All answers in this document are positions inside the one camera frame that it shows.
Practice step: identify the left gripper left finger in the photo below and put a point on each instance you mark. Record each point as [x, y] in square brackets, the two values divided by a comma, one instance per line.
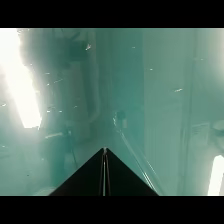
[85, 178]

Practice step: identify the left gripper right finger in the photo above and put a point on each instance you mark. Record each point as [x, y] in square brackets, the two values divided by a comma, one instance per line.
[128, 180]

